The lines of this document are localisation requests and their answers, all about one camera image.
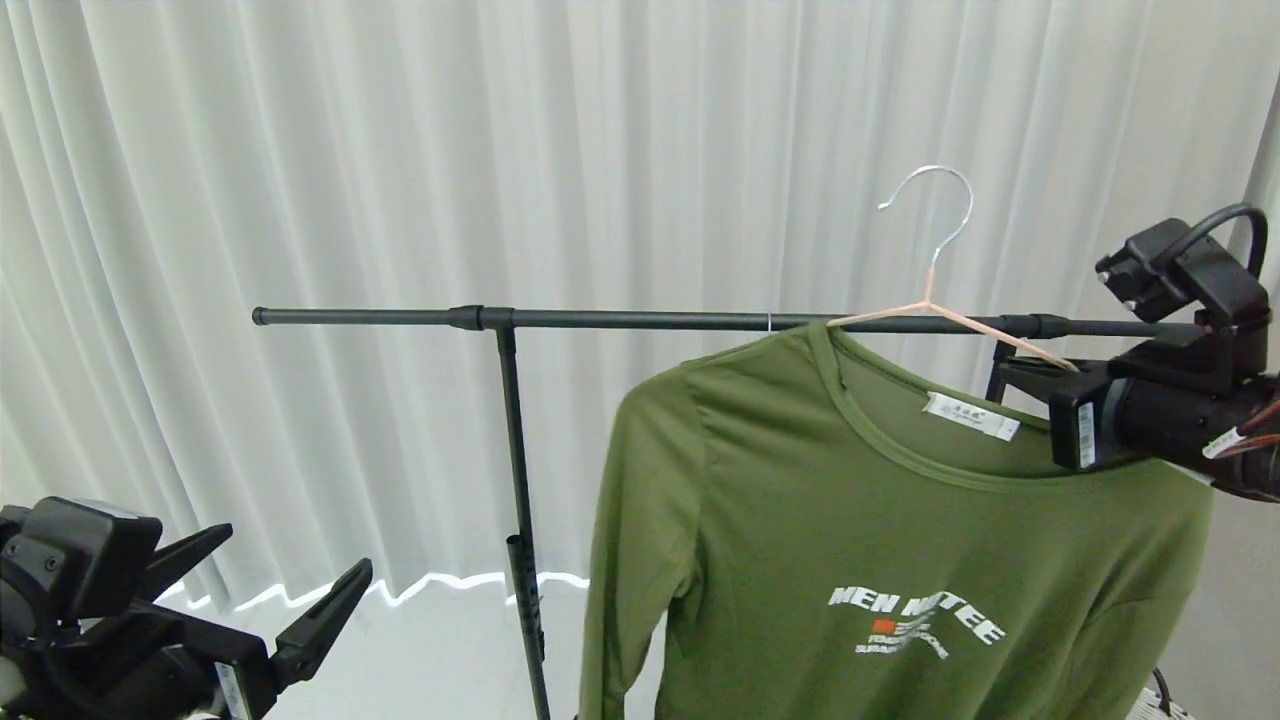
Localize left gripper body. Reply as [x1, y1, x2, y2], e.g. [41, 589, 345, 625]
[0, 600, 281, 720]

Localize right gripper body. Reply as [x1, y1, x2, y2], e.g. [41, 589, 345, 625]
[1050, 375, 1280, 471]

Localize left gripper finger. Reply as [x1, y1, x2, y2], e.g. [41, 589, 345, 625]
[272, 558, 373, 691]
[140, 523, 233, 601]

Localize green printed garment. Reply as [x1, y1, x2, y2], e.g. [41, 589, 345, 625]
[578, 322, 1216, 720]

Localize white laundry basket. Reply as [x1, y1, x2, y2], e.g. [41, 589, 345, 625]
[1128, 665, 1176, 720]

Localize black clothes rack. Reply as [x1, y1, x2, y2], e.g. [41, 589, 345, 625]
[252, 305, 1211, 720]

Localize white curtain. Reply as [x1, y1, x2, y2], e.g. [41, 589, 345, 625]
[0, 0, 1280, 611]

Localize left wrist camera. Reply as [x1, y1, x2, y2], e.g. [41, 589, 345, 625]
[0, 497, 163, 621]

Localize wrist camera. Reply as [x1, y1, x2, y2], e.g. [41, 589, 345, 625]
[0, 497, 163, 621]
[1095, 218, 1273, 396]

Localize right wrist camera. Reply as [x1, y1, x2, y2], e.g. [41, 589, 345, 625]
[1095, 218, 1273, 396]

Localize black cable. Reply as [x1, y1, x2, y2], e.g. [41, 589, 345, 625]
[1165, 203, 1269, 276]

